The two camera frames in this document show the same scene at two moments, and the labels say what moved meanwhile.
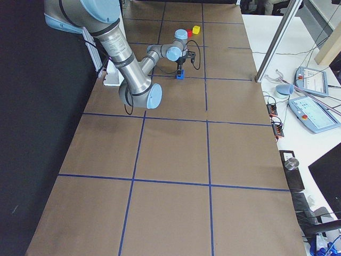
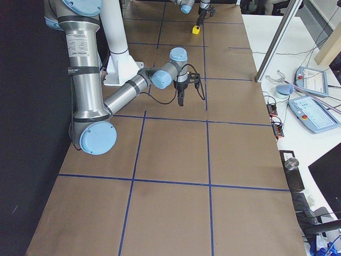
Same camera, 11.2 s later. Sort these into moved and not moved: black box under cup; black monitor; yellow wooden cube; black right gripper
Moved: black right gripper
Not moved: black monitor; black box under cup; yellow wooden cube
